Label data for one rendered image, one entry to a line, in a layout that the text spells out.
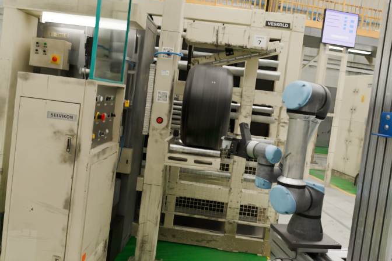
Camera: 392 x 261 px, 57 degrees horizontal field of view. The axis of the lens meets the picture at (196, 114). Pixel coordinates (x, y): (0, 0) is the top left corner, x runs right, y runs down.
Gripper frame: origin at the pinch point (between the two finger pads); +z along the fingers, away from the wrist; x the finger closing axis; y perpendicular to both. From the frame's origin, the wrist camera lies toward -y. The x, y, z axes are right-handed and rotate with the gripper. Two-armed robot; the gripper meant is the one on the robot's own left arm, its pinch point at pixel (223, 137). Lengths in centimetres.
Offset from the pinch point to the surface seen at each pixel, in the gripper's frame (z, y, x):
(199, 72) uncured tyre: 48, -36, 11
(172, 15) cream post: 71, -70, -4
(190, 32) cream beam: 84, -68, 21
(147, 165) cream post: 74, 31, 6
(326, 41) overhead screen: 212, -181, 364
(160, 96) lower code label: 72, -16, 2
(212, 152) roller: 41, 12, 30
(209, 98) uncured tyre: 35.3, -20.5, 13.8
